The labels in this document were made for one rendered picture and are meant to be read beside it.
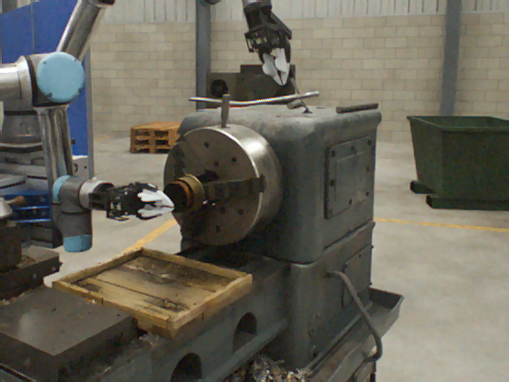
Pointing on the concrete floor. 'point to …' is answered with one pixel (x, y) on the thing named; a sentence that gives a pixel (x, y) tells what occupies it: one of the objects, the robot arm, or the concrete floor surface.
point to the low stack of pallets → (154, 136)
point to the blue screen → (32, 24)
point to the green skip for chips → (462, 161)
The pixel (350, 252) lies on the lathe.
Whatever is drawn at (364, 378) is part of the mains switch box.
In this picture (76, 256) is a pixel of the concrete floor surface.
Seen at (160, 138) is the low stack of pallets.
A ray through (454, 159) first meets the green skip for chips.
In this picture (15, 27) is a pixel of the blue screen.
